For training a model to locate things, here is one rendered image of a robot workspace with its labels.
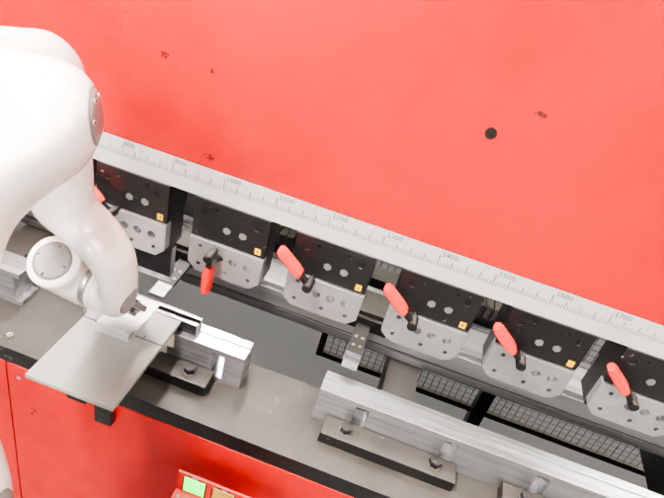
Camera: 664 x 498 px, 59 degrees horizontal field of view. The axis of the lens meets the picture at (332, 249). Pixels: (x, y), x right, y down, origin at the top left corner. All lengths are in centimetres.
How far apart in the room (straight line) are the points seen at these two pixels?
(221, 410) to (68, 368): 33
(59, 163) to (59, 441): 109
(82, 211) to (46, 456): 92
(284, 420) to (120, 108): 72
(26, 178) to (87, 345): 72
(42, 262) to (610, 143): 86
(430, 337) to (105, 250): 59
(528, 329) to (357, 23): 59
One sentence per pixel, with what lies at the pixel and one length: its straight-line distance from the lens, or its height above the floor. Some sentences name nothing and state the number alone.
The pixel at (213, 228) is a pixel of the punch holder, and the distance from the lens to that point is 113.
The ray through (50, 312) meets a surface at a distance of 155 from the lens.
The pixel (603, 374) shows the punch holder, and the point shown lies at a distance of 119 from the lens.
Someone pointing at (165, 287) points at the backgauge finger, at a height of 100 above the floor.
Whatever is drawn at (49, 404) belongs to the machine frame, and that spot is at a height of 74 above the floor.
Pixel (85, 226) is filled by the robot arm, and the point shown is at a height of 139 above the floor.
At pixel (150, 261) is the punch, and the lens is 129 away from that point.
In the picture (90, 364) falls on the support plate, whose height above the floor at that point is 100.
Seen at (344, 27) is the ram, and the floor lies 170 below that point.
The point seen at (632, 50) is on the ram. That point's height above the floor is 178.
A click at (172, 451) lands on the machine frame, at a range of 143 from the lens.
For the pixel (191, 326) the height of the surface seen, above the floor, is 99.
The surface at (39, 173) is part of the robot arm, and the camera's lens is 61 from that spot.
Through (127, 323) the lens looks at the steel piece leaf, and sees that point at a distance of 133.
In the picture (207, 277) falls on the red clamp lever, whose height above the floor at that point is 120.
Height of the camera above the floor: 192
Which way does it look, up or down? 34 degrees down
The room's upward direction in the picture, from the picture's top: 16 degrees clockwise
